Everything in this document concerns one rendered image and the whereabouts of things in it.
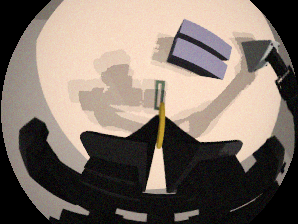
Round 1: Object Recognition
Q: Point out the gold coin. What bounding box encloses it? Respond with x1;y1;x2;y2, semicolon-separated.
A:
157;103;165;149

